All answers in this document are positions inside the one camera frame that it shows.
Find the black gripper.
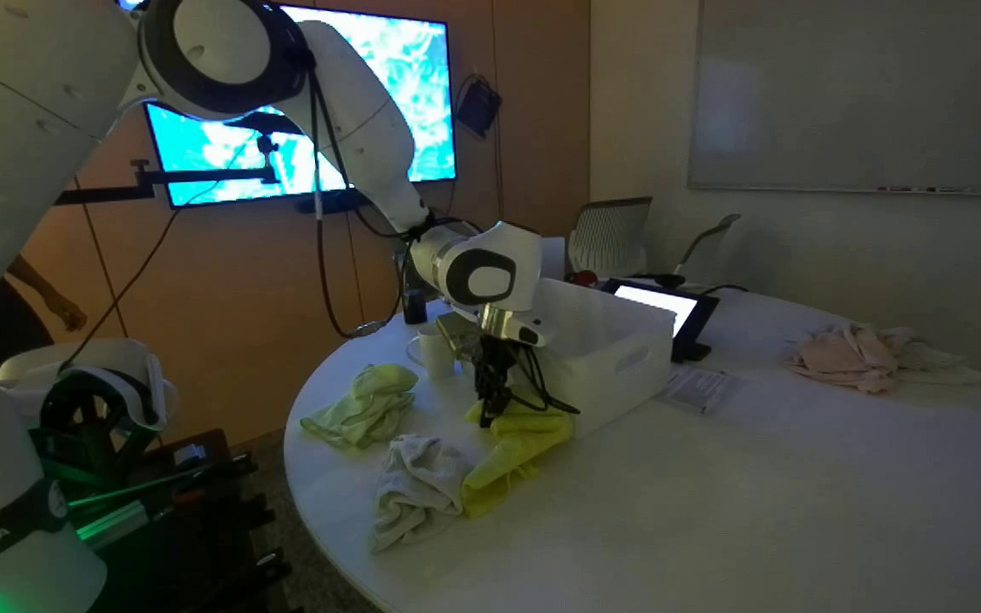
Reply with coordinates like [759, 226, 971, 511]
[472, 329, 523, 431]

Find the yellow cloth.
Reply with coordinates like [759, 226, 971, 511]
[460, 401, 578, 521]

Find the white plastic storage box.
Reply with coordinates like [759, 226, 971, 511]
[536, 275, 674, 439]

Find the white ceramic mug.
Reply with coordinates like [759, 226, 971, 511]
[406, 319, 469, 384]

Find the white terry cloth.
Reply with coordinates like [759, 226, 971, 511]
[367, 428, 482, 556]

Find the light green cloth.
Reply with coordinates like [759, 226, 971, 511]
[295, 360, 418, 452]

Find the white panel with dark logo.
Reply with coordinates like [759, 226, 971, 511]
[537, 235, 569, 283]

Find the black tablet with lit screen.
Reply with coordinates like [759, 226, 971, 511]
[603, 275, 722, 369]

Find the grey office chair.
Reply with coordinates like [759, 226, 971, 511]
[564, 194, 654, 283]

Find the clear plastic packet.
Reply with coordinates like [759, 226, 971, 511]
[662, 365, 744, 420]

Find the black equipment cart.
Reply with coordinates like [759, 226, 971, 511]
[28, 427, 288, 613]

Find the pink crumpled cloth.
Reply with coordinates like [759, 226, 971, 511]
[790, 319, 903, 397]

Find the white rounded headset device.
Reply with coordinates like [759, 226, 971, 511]
[0, 336, 180, 471]

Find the pale crumpled cloth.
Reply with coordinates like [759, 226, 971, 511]
[879, 322, 981, 384]

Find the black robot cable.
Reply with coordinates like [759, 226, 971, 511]
[302, 61, 401, 342]

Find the black wall mounted device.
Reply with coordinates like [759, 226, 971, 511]
[452, 75, 503, 138]

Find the wall television screen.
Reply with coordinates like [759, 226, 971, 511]
[144, 2, 460, 212]

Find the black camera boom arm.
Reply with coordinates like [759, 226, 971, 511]
[54, 155, 288, 209]

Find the wall whiteboard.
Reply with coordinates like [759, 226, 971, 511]
[688, 0, 981, 202]

